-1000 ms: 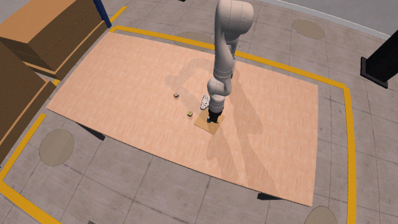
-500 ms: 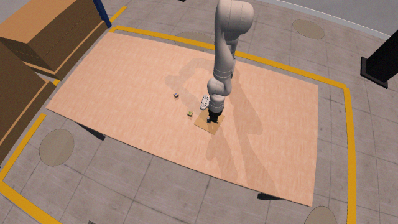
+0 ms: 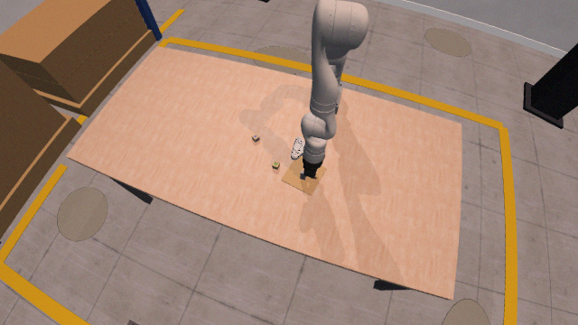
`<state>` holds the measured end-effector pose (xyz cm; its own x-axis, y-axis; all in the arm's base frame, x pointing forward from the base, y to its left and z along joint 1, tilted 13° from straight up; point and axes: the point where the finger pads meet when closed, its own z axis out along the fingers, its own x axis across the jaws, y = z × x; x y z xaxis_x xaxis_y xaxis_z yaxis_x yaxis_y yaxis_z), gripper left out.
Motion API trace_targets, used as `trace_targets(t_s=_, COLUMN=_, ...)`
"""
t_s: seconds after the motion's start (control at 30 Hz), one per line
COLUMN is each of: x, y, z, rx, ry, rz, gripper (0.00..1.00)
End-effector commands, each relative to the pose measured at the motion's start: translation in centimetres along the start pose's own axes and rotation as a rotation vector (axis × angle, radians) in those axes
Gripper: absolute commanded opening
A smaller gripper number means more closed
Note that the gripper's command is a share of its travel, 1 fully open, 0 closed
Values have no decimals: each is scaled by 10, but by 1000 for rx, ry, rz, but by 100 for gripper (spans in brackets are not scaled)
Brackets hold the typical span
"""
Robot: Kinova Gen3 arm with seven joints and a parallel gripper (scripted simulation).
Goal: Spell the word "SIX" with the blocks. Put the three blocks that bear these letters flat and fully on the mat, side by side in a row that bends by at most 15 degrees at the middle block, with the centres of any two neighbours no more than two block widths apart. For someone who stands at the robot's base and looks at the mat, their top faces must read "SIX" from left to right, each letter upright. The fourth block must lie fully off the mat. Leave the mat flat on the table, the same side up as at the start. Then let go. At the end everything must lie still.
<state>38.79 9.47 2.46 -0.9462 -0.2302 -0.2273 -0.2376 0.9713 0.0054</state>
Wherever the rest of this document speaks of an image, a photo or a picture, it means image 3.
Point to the tan flat mat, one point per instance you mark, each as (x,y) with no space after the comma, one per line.
(292,177)

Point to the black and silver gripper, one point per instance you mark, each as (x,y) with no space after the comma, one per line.
(310,162)

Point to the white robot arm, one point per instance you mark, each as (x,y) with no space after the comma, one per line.
(335,23)

